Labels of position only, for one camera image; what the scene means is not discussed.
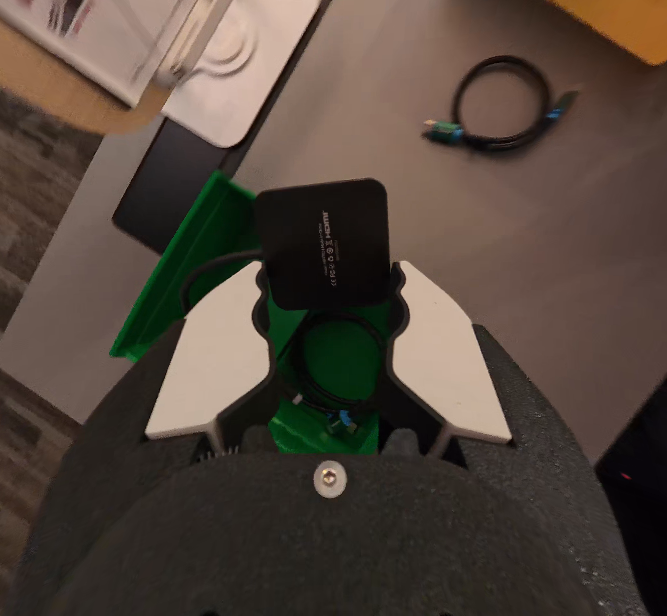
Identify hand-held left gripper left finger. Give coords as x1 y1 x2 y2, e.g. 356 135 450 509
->
145 260 277 441

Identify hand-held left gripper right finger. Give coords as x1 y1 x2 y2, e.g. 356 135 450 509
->
386 260 514 445

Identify green plastic bin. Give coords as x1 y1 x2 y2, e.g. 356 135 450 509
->
110 169 395 456

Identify braided hdmi cable green plugs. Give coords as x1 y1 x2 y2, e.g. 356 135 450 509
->
273 309 384 439

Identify black square adapter hub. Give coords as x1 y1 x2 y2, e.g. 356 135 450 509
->
255 178 394 312

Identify thin braided cable green plugs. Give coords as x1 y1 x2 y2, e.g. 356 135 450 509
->
421 55 584 154

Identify black mat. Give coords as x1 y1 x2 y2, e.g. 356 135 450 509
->
112 121 253 256

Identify instruction sheet on stand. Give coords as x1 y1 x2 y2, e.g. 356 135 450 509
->
0 22 173 138

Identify printed instruction sheet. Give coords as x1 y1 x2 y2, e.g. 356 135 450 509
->
0 0 256 108

